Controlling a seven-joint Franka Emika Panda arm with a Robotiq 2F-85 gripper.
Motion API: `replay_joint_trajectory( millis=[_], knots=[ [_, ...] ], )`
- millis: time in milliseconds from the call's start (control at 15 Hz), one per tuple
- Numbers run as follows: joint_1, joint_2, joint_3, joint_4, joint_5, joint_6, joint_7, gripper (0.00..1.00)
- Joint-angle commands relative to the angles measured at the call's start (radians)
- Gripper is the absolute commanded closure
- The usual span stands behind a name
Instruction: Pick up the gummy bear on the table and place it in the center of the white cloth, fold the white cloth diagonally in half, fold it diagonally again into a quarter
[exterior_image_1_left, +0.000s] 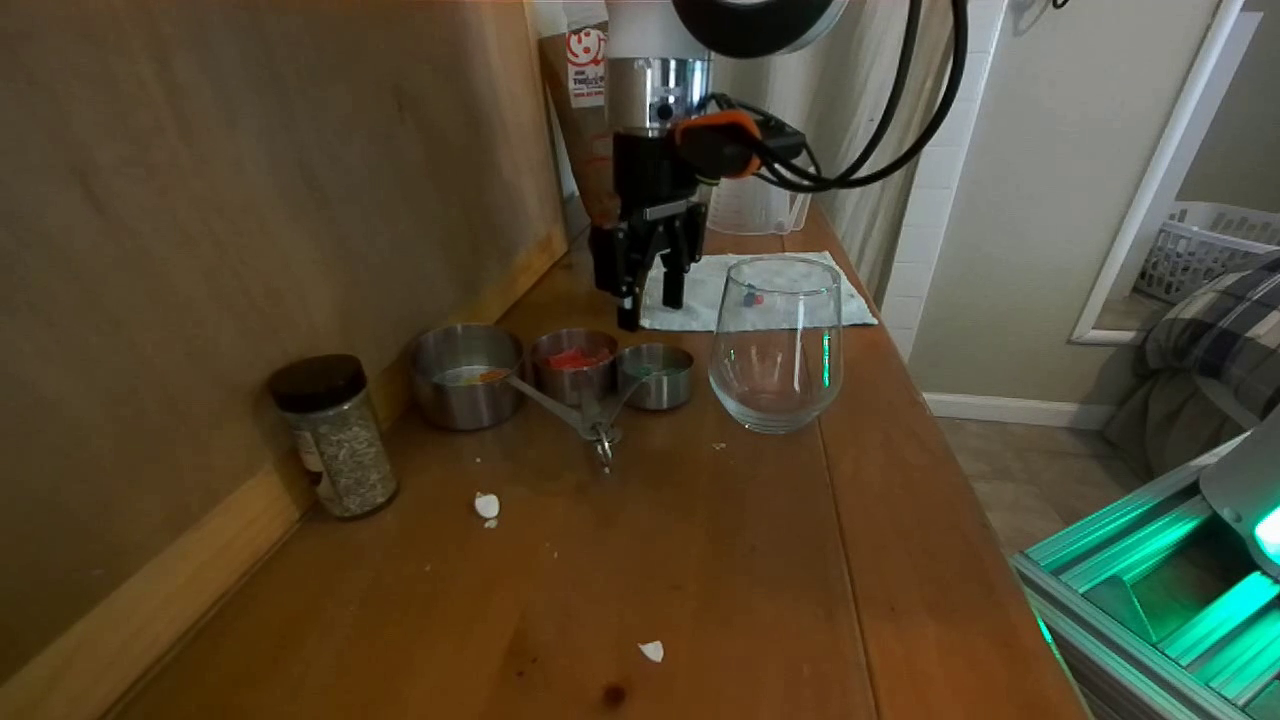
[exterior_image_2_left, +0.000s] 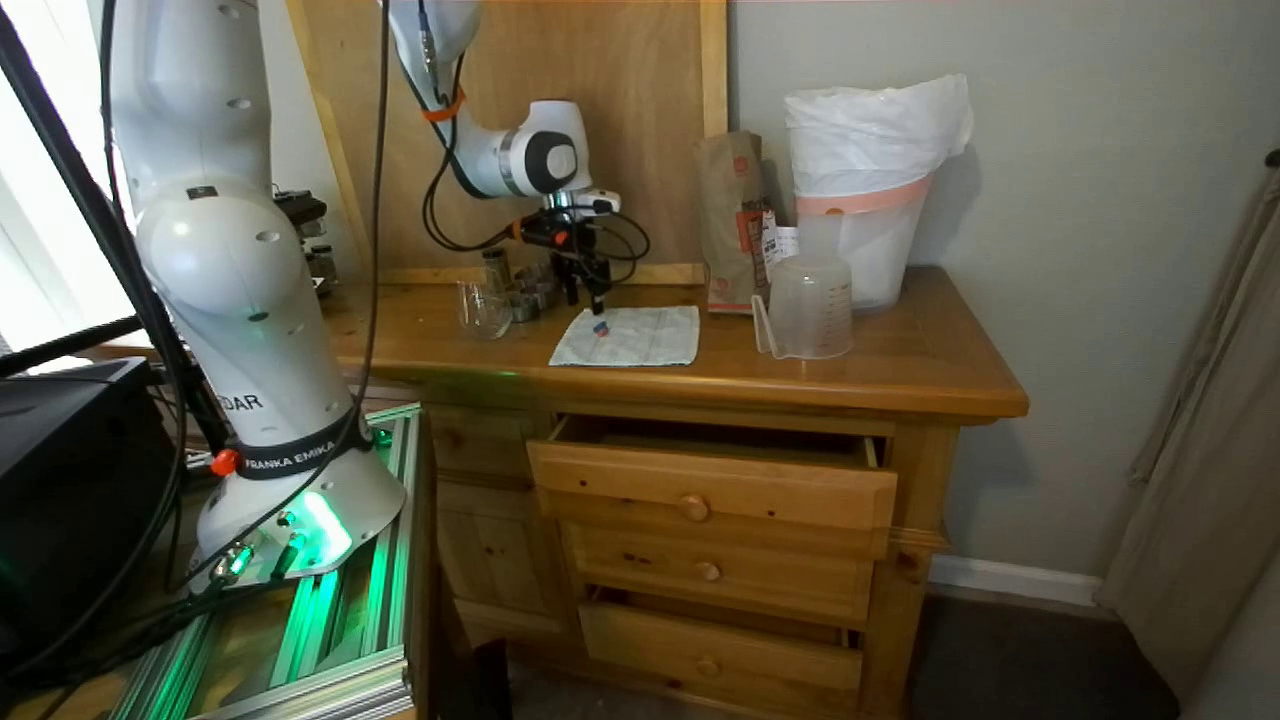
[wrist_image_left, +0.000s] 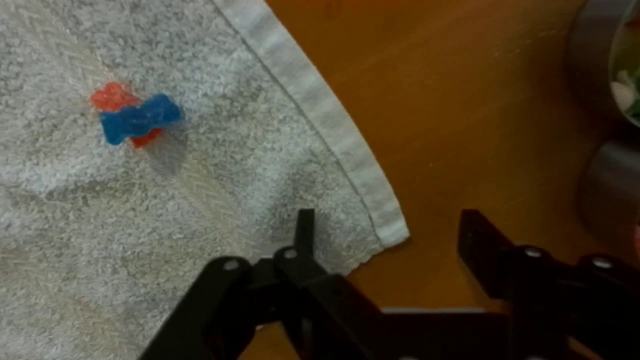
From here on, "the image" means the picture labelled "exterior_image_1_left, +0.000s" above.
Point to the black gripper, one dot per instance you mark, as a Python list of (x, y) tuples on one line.
[(661, 180)]

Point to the white terry cloth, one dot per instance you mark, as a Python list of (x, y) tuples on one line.
[(714, 317)]

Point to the red and blue gummy bear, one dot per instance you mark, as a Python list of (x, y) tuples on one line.
[(753, 298)]

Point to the red gummy candy heap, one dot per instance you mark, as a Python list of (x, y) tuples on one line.
[(576, 362)]

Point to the clear plastic container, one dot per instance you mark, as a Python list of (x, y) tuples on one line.
[(772, 222)]

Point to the brown paper bag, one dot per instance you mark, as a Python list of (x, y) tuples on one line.
[(581, 134)]

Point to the small steel measuring cup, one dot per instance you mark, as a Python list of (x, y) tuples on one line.
[(661, 384)]

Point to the medium steel measuring cup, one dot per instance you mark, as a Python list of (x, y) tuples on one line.
[(574, 384)]

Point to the stemless clear glass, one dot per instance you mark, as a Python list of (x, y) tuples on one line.
[(772, 403)]

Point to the large steel measuring cup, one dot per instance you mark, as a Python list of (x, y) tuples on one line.
[(461, 403)]

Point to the white crumb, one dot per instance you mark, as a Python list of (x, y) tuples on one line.
[(485, 505), (649, 653)]

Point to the spice jar with dark lid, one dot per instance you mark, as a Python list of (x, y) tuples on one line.
[(343, 453)]

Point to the white baseboard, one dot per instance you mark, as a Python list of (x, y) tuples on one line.
[(1012, 410)]

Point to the wooden backboard panel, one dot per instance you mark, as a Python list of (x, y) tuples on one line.
[(241, 201)]

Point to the white laundry basket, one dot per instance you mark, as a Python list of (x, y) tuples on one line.
[(1200, 255)]

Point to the plaid blanket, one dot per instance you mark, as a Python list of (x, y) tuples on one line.
[(1213, 344)]

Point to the white door frame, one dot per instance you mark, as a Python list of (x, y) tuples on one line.
[(1159, 174)]

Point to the aluminium frame with green light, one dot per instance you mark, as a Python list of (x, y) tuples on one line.
[(1146, 586)]

